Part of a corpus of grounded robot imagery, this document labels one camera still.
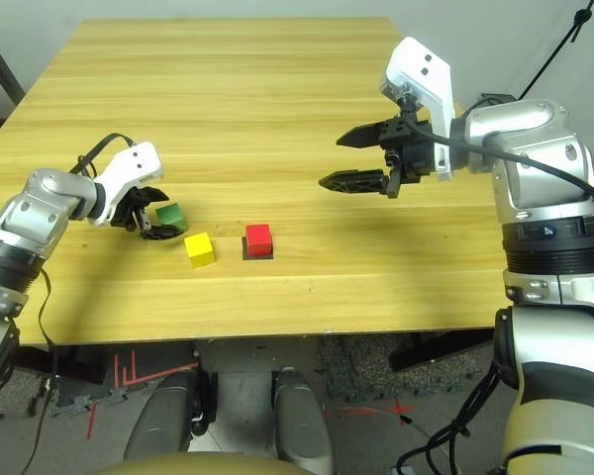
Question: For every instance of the wooden side table black frame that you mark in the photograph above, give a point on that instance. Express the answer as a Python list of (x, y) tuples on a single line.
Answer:
[(0, 64)]

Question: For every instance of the black square marker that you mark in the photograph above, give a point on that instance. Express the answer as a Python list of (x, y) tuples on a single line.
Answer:
[(257, 257)]

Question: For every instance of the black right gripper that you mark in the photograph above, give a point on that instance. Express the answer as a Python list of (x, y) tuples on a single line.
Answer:
[(411, 153)]

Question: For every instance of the grey robot leg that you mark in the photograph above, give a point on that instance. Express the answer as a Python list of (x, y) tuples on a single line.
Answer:
[(163, 415), (302, 420)]

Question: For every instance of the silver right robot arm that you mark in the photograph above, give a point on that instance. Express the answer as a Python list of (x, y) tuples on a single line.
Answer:
[(549, 257)]

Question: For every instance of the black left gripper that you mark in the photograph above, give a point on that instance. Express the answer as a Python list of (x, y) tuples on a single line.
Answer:
[(128, 210)]

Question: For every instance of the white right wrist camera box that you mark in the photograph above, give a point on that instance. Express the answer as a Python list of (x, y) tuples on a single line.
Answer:
[(425, 74)]

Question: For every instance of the grey right robot leg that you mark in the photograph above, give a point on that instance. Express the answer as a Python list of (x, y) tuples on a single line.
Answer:
[(302, 420)]

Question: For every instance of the grey left robot leg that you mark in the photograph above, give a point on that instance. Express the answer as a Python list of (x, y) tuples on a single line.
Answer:
[(163, 415)]

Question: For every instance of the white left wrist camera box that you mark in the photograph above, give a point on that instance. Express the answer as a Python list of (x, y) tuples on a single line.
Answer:
[(128, 168)]

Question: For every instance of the yellow wooden block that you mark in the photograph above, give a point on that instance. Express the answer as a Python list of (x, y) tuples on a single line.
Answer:
[(200, 250)]

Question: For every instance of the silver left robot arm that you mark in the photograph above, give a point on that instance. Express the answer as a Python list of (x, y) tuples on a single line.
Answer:
[(27, 218)]

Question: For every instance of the olive robot torso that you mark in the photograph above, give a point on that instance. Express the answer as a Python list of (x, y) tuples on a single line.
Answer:
[(193, 465)]

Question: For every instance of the green wooden block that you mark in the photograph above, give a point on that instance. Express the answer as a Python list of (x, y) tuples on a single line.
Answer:
[(170, 215)]

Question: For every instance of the black table base beam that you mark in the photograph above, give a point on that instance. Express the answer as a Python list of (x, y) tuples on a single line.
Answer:
[(435, 349)]

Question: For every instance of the red wooden block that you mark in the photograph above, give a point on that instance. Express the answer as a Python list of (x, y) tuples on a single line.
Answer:
[(258, 240)]

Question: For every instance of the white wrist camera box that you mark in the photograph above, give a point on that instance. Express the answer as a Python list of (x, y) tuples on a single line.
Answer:
[(128, 168), (425, 74)]

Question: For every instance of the black tripod stand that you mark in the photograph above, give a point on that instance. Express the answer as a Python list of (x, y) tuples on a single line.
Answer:
[(564, 42)]

